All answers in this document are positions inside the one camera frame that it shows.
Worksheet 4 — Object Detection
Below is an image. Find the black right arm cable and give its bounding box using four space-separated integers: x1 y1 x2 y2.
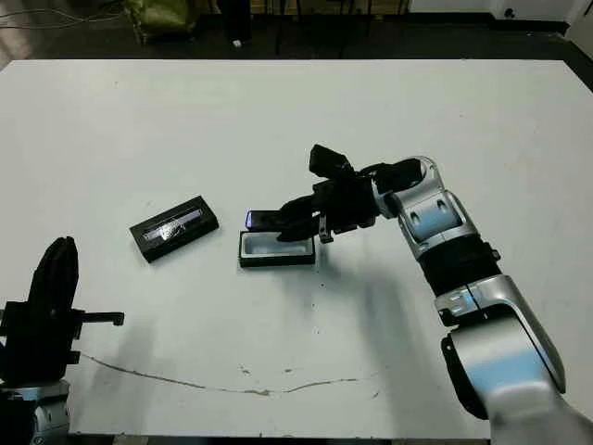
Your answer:
356 159 418 180

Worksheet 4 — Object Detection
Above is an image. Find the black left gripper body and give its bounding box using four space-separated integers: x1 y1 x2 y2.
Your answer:
0 299 126 385

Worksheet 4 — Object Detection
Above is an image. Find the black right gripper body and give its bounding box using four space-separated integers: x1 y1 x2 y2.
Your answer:
311 175 377 246

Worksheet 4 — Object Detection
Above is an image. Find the black office chair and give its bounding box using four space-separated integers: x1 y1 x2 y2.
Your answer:
274 0 372 59

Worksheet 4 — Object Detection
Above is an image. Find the black box lid with print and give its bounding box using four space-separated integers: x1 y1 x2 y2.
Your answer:
129 195 221 265

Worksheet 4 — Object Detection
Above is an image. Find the black box with white inlay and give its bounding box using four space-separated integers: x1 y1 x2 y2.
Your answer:
238 230 319 270

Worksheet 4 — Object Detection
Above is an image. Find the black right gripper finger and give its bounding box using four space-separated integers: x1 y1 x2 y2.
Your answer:
275 216 322 243
279 193 321 219

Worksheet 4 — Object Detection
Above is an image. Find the grey floor cable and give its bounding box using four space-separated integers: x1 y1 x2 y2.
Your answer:
0 0 135 27

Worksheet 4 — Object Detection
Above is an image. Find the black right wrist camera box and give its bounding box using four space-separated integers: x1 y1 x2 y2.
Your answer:
307 144 352 181

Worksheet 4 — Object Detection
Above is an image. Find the black upright stand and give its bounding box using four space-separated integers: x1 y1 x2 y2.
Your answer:
219 0 254 45

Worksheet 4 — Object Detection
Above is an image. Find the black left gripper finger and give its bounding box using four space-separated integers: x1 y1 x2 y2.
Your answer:
25 235 69 314
61 235 80 314

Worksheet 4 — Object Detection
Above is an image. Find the olive green bag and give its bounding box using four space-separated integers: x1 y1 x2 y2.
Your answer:
129 0 198 45

